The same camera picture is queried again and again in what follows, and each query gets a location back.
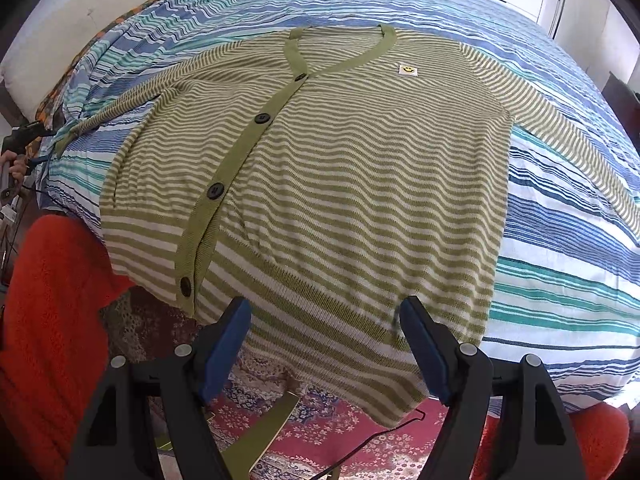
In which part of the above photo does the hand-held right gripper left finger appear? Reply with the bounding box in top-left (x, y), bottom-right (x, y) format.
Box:
top-left (70, 296), bottom-right (252, 480)

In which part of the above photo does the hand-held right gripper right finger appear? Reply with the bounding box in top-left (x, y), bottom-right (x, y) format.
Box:
top-left (399, 296), bottom-right (587, 480)

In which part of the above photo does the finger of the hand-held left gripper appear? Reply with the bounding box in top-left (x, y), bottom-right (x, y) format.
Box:
top-left (0, 120), bottom-right (56, 156)

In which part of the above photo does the green striped knit cardigan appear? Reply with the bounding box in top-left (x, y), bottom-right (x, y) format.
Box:
top-left (52, 24), bottom-right (640, 423)

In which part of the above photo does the person's left hand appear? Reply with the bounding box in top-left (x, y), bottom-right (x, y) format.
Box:
top-left (0, 152), bottom-right (27, 182)

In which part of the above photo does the olive metal stand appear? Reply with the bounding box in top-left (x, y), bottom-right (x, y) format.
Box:
top-left (155, 390), bottom-right (346, 480)

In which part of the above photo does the white mattress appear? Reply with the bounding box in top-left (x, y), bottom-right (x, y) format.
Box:
top-left (0, 0), bottom-right (201, 116)

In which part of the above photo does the red patterned rug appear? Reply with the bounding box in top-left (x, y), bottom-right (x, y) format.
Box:
top-left (100, 290), bottom-right (481, 480)

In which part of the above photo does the blue striped bed sheet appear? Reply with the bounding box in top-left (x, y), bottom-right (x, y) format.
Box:
top-left (37, 0), bottom-right (640, 406)

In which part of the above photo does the orange fleece garment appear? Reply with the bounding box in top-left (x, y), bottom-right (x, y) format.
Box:
top-left (0, 215), bottom-right (631, 480)

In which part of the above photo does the dark wooden furniture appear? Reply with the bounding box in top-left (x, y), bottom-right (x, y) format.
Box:
top-left (602, 72), bottom-right (640, 126)

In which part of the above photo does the black cable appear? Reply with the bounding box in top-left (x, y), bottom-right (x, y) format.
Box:
top-left (320, 407), bottom-right (431, 480)

